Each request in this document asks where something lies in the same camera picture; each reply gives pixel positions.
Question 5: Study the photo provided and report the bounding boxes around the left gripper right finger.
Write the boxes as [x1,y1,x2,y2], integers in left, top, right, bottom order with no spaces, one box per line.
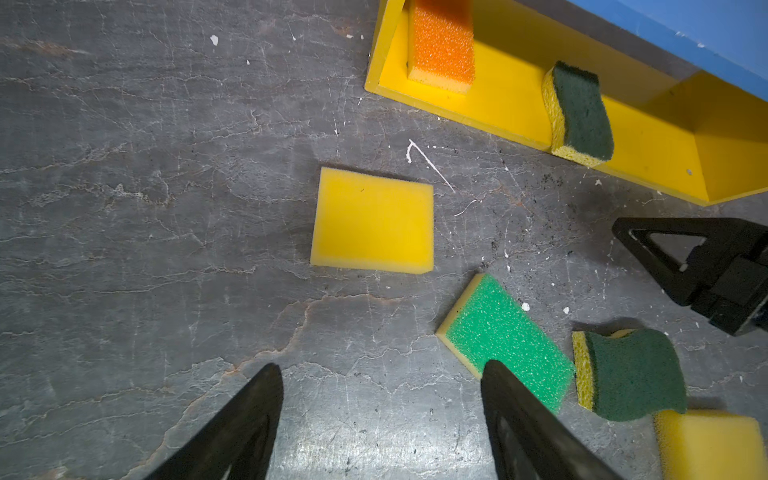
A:
[481,360,619,479]

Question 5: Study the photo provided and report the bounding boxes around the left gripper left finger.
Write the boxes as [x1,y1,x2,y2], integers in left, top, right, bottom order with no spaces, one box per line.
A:
[148,363,284,479]

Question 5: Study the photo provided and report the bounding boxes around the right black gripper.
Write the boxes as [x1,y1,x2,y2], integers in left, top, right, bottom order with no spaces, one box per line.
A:
[612,217,767,336]

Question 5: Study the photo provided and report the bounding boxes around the dark green wavy sponge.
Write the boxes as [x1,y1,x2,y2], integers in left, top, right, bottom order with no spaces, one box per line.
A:
[542,61,614,168]
[572,329,687,422]

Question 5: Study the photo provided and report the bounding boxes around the bright green yellow sponge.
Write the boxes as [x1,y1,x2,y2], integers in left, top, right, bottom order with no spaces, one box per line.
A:
[436,273,575,414]

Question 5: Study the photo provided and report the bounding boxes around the orange yellow sponge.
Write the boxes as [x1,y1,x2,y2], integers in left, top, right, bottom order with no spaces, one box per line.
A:
[407,0,475,95]

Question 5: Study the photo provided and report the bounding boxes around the yellow shelf with coloured boards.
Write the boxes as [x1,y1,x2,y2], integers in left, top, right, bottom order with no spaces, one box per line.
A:
[365,1,767,205]

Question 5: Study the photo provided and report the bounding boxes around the large yellow sponge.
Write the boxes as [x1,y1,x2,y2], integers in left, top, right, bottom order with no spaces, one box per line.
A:
[654,410,767,480]

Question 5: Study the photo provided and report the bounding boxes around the small yellow sponge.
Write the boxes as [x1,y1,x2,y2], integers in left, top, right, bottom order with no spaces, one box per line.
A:
[310,167,434,274]

